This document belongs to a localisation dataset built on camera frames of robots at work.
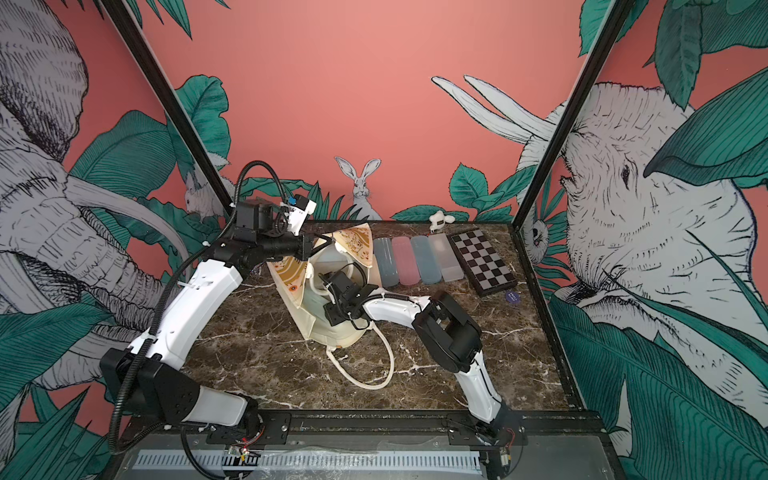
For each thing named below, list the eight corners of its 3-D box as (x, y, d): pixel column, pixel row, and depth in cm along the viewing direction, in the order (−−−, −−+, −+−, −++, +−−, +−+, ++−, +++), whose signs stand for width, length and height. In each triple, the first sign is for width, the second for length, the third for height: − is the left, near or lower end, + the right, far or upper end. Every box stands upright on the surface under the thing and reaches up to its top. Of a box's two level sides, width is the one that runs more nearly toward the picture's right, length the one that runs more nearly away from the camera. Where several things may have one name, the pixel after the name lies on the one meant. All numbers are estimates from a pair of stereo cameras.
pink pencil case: (401, 287, 104) (402, 283, 102) (390, 241, 117) (390, 238, 115) (421, 283, 105) (422, 280, 103) (408, 239, 118) (408, 235, 116)
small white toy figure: (431, 233, 118) (432, 225, 115) (423, 225, 121) (424, 217, 118) (452, 223, 122) (454, 214, 119) (444, 215, 125) (445, 207, 122)
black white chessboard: (479, 297, 101) (481, 292, 99) (445, 239, 118) (447, 234, 116) (515, 286, 104) (518, 282, 102) (477, 231, 121) (479, 226, 119)
